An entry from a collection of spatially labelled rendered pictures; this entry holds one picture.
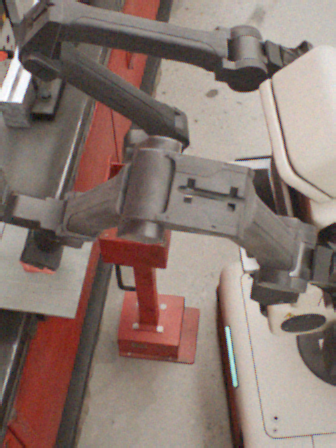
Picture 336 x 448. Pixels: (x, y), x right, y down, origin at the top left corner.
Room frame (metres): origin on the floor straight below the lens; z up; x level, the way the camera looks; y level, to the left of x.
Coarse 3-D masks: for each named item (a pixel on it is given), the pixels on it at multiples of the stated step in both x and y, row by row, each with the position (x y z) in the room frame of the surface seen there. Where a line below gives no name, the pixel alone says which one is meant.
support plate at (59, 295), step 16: (0, 224) 0.73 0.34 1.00; (16, 240) 0.69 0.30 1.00; (0, 256) 0.65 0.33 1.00; (16, 256) 0.65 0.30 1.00; (64, 256) 0.65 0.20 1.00; (80, 256) 0.65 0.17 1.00; (0, 272) 0.62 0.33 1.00; (16, 272) 0.62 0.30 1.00; (64, 272) 0.61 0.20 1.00; (80, 272) 0.61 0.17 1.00; (0, 288) 0.58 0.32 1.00; (16, 288) 0.58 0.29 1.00; (32, 288) 0.58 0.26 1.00; (48, 288) 0.58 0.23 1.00; (64, 288) 0.58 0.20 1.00; (80, 288) 0.58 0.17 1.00; (0, 304) 0.55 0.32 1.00; (16, 304) 0.55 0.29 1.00; (32, 304) 0.55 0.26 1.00; (48, 304) 0.55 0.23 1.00; (64, 304) 0.55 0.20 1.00
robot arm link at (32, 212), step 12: (12, 192) 0.64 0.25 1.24; (72, 192) 0.62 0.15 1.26; (12, 204) 0.61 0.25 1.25; (24, 204) 0.61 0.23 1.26; (36, 204) 0.61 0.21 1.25; (48, 204) 0.61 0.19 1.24; (60, 204) 0.62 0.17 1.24; (12, 216) 0.59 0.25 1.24; (24, 216) 0.59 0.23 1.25; (36, 216) 0.59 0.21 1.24; (48, 216) 0.59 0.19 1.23; (36, 228) 0.59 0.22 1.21; (48, 228) 0.58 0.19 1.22; (60, 240) 0.55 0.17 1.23; (72, 240) 0.54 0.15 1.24
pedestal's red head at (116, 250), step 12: (108, 168) 0.97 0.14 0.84; (120, 168) 1.00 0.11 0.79; (108, 240) 0.81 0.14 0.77; (120, 240) 0.81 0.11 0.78; (168, 240) 0.83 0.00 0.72; (108, 252) 0.81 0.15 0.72; (120, 252) 0.80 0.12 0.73; (132, 252) 0.80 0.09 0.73; (144, 252) 0.79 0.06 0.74; (156, 252) 0.79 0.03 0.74; (168, 252) 0.83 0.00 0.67; (132, 264) 0.80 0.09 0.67; (144, 264) 0.79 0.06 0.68; (156, 264) 0.79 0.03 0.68
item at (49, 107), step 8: (56, 80) 1.20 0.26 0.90; (40, 88) 1.17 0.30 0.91; (48, 88) 1.17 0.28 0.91; (56, 88) 1.17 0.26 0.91; (56, 96) 1.15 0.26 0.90; (40, 104) 1.12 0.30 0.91; (48, 104) 1.12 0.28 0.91; (56, 104) 1.13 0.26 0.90; (32, 112) 1.10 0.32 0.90; (40, 112) 1.10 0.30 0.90; (48, 112) 1.10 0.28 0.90; (56, 112) 1.11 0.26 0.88
